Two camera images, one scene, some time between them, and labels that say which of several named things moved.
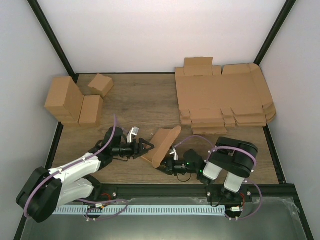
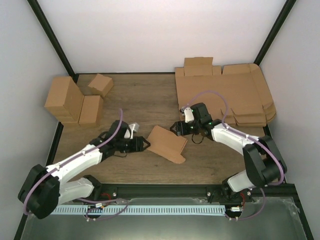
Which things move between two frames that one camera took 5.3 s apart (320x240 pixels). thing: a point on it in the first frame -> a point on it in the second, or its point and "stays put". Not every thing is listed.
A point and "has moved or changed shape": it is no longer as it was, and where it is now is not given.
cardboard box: [91, 111] stays put
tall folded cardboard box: [64, 99] stays put
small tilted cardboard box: [101, 84] stays put
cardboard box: [163, 141] has moved or changed shape
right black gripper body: [178, 168] -> [181, 127]
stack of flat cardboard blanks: [212, 101] stays put
